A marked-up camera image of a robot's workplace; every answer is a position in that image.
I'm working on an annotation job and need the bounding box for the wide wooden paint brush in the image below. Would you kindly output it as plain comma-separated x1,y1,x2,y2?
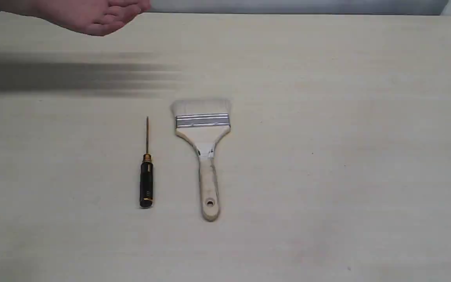
171,98,231,222

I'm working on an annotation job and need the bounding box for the black gold precision screwdriver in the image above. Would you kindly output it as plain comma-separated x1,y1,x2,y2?
139,116,154,209

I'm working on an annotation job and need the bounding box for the bare human hand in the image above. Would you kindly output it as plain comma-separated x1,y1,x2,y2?
0,0,152,37

